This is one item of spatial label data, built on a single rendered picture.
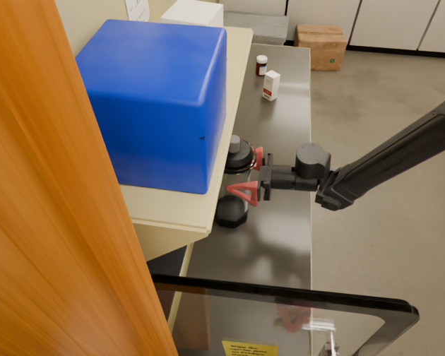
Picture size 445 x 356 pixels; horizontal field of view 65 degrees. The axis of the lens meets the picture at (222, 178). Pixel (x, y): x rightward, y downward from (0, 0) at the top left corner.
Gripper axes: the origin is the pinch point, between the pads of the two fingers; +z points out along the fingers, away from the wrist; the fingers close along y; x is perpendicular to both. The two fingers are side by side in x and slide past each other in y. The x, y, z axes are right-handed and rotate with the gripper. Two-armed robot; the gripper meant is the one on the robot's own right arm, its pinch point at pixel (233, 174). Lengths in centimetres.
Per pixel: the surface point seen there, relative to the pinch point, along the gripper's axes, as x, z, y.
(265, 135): 15.7, -4.5, -33.9
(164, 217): -39, -4, 43
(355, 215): 114, -54, -81
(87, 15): -50, 3, 32
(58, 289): -45, -3, 51
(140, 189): -40, -2, 40
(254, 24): 68, 25, -246
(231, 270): 16.9, -1.0, 16.4
